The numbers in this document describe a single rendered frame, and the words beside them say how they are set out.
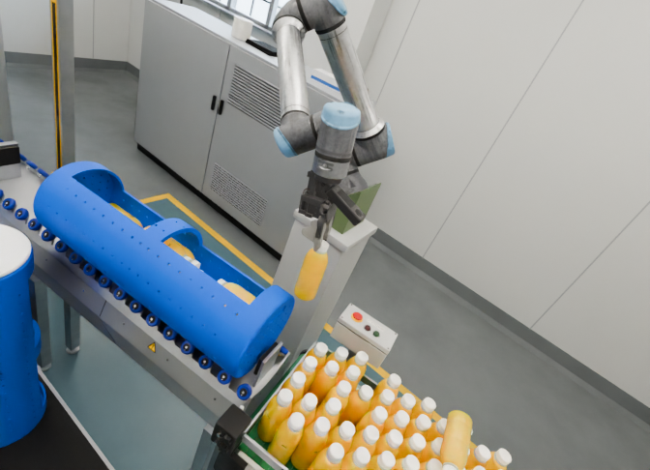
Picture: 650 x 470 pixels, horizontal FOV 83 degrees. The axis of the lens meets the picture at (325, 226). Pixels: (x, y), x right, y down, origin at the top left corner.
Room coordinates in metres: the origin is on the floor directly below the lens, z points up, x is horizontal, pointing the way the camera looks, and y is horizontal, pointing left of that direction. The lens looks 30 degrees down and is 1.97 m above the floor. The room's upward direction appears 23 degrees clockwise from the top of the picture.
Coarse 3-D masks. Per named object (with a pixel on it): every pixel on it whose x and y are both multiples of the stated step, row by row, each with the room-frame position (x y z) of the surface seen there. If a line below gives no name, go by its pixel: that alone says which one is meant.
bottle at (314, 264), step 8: (312, 248) 0.84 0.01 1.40; (312, 256) 0.82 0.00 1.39; (320, 256) 0.82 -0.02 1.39; (304, 264) 0.82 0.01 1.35; (312, 264) 0.81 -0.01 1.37; (320, 264) 0.82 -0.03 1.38; (304, 272) 0.82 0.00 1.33; (312, 272) 0.81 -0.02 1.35; (320, 272) 0.82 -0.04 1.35; (304, 280) 0.81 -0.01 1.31; (312, 280) 0.81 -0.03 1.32; (320, 280) 0.83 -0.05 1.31; (296, 288) 0.82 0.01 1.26; (304, 288) 0.81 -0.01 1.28; (312, 288) 0.81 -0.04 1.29; (304, 296) 0.81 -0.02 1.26; (312, 296) 0.82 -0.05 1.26
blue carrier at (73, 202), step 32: (64, 192) 0.89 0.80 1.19; (96, 192) 1.07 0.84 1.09; (128, 192) 1.12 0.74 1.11; (64, 224) 0.83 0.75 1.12; (96, 224) 0.83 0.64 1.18; (128, 224) 0.84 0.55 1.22; (160, 224) 0.88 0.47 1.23; (96, 256) 0.79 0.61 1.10; (128, 256) 0.77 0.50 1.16; (160, 256) 0.78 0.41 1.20; (128, 288) 0.75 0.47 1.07; (160, 288) 0.72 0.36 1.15; (192, 288) 0.73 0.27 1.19; (224, 288) 0.75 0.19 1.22; (256, 288) 0.93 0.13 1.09; (192, 320) 0.68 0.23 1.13; (224, 320) 0.68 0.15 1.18; (256, 320) 0.69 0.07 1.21; (224, 352) 0.64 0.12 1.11; (256, 352) 0.72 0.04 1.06
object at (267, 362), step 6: (276, 342) 0.79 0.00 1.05; (270, 348) 0.76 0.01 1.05; (276, 348) 0.77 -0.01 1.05; (264, 354) 0.74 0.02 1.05; (270, 354) 0.74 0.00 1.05; (276, 354) 0.78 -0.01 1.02; (258, 360) 0.72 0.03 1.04; (264, 360) 0.71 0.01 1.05; (270, 360) 0.74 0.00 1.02; (258, 366) 0.71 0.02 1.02; (264, 366) 0.71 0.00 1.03; (270, 366) 0.77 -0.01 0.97; (258, 372) 0.70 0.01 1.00; (264, 372) 0.74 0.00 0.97; (258, 378) 0.71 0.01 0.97; (252, 384) 0.71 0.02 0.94
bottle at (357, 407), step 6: (354, 396) 0.72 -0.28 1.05; (360, 396) 0.72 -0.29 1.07; (348, 402) 0.71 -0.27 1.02; (354, 402) 0.70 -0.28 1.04; (360, 402) 0.70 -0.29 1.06; (366, 402) 0.71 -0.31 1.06; (348, 408) 0.70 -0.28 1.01; (354, 408) 0.70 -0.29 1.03; (360, 408) 0.70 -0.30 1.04; (366, 408) 0.70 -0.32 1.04; (342, 414) 0.71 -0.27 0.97; (348, 414) 0.70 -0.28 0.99; (354, 414) 0.69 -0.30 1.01; (360, 414) 0.69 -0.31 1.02; (342, 420) 0.70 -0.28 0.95; (348, 420) 0.69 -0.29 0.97; (354, 420) 0.69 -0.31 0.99
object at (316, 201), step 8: (312, 176) 0.85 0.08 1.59; (320, 176) 0.83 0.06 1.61; (312, 184) 0.85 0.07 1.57; (320, 184) 0.85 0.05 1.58; (328, 184) 0.85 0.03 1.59; (336, 184) 0.84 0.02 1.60; (304, 192) 0.85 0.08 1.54; (312, 192) 0.85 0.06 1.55; (320, 192) 0.85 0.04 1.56; (304, 200) 0.83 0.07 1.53; (312, 200) 0.83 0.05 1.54; (320, 200) 0.83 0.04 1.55; (328, 200) 0.84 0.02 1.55; (304, 208) 0.83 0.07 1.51; (312, 208) 0.83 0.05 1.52; (320, 208) 0.82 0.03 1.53; (328, 208) 0.82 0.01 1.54; (336, 208) 0.88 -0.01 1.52; (312, 216) 0.83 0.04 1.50; (328, 216) 0.82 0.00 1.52
